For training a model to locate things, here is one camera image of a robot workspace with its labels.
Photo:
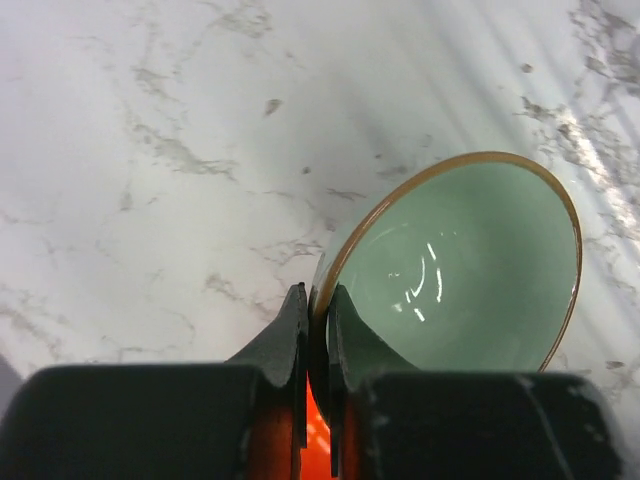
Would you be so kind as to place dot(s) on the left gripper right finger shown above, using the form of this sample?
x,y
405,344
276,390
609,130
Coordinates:
x,y
355,352

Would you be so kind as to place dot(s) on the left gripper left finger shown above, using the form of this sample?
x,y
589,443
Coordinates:
x,y
270,345

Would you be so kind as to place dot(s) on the green ceramic bowl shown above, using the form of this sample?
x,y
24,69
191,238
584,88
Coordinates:
x,y
473,264

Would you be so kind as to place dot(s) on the red plastic bowl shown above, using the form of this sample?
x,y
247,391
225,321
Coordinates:
x,y
316,456

